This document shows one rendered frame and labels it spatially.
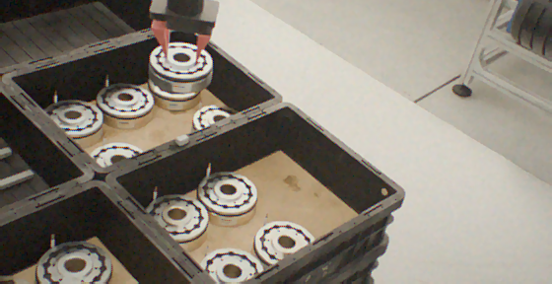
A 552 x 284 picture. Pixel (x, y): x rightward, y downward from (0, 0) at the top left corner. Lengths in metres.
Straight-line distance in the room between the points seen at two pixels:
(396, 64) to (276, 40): 1.45
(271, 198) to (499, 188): 0.59
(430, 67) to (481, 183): 1.77
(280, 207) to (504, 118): 2.06
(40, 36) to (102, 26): 0.13
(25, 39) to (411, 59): 2.13
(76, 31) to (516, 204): 0.99
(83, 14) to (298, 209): 0.71
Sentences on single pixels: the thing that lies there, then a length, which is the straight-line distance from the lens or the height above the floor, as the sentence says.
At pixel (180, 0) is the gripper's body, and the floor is 1.16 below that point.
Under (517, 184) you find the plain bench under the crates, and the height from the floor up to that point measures 0.70.
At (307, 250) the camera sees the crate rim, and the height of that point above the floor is 0.93.
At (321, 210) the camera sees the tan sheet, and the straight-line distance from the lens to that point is 1.42.
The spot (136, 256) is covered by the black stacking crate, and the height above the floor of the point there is 0.87.
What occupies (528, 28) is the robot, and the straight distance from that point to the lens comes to 1.50.
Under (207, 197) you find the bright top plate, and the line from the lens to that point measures 1.35.
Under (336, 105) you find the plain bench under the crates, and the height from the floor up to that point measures 0.70.
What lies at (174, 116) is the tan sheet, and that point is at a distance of 1.56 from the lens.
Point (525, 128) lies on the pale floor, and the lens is 3.36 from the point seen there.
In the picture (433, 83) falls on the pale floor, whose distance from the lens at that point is 3.44.
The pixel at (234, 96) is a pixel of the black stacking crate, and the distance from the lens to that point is 1.58.
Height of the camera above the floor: 1.78
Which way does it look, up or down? 37 degrees down
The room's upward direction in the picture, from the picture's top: 12 degrees clockwise
